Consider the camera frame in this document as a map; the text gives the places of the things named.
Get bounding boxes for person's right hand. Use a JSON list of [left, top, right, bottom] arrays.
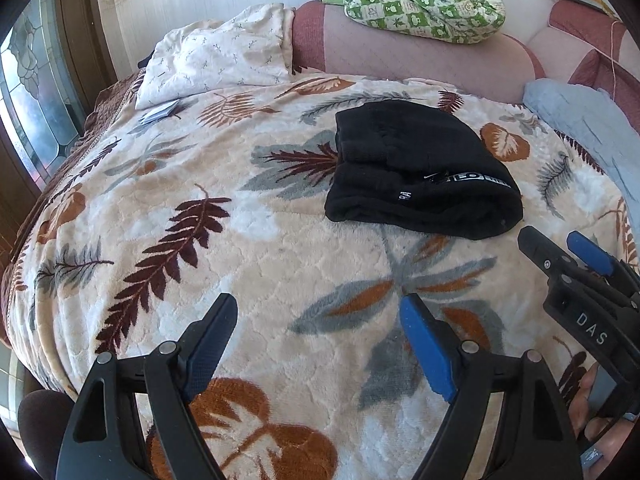
[[568, 363, 634, 479]]

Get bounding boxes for black pants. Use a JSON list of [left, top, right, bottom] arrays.
[[324, 100, 524, 240]]

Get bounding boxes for leaf patterned fleece blanket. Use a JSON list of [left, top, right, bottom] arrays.
[[1, 74, 639, 479]]

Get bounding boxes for white floral pillow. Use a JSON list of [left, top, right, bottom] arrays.
[[136, 3, 295, 110]]

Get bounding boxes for pink padded headboard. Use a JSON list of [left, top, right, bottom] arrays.
[[293, 0, 639, 127]]

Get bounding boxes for light blue pillow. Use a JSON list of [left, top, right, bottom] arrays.
[[522, 78, 640, 206]]

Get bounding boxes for dark round stool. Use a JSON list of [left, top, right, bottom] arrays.
[[17, 390, 74, 479]]

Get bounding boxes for small blue booklet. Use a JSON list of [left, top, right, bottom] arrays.
[[139, 99, 180, 125]]

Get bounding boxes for stained glass window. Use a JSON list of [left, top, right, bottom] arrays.
[[1, 0, 86, 188]]

